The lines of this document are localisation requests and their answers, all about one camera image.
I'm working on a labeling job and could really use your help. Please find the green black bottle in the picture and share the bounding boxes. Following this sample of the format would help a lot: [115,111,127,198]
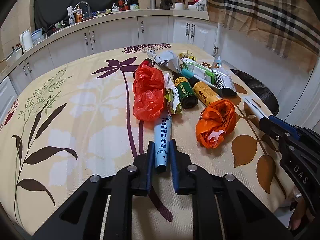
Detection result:
[173,73,199,109]

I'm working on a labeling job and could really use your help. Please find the orange dish soap bottle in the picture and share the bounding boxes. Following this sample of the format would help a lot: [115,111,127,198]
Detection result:
[74,5,83,23]

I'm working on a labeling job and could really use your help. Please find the white foil snack wrapper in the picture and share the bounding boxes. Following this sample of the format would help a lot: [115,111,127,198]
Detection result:
[164,73,182,115]

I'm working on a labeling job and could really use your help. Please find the light blue tube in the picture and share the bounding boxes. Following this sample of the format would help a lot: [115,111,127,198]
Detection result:
[154,111,172,174]

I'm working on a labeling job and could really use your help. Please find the yellow label black bottle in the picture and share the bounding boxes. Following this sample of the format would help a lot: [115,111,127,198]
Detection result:
[189,77,221,106]

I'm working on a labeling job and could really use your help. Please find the white blue paper packet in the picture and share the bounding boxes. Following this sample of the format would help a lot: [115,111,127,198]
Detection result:
[242,96,268,121]

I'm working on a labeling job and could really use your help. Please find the black knife block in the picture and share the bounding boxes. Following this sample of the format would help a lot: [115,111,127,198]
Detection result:
[159,0,173,10]

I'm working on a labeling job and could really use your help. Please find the white electric kettle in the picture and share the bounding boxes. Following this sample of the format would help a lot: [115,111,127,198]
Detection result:
[20,30,34,52]

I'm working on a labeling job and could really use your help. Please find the dark jar green label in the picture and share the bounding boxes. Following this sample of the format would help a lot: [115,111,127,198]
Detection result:
[130,0,139,10]

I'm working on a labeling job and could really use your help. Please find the steel thermos bottle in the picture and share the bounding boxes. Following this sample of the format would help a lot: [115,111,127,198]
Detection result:
[150,0,156,10]

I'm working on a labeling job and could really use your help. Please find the chrome faucet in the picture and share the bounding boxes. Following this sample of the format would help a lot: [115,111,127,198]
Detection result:
[73,1,92,21]

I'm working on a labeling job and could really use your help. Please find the green white wrapper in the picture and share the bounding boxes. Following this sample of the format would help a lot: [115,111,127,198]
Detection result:
[181,57,215,85]

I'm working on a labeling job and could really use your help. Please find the crumpled grey foil wrapper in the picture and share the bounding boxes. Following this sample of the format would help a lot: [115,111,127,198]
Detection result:
[147,50,181,73]

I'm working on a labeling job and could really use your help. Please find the red white rice cooker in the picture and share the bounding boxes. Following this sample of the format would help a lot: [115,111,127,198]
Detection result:
[188,0,207,11]

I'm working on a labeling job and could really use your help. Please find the red plastic bag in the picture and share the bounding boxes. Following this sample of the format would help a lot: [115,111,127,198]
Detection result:
[132,64,165,121]

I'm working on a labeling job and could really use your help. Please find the white spray bottle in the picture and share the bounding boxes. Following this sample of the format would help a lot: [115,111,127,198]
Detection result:
[67,6,75,25]

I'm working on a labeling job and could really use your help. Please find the white kitchen cabinets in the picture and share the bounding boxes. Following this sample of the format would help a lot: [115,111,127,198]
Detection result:
[1,11,217,105]

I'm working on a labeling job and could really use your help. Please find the dark sauce bottle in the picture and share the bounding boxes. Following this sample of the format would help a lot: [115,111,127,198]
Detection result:
[118,0,124,11]

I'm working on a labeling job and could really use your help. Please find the orange plastic bag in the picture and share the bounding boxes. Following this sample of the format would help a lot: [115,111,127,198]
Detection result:
[195,99,236,149]

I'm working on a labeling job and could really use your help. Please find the plaid beige scarf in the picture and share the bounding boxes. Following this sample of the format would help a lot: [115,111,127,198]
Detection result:
[207,0,319,72]

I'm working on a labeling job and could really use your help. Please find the white blender jug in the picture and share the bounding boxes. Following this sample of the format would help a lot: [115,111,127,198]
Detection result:
[172,0,185,10]

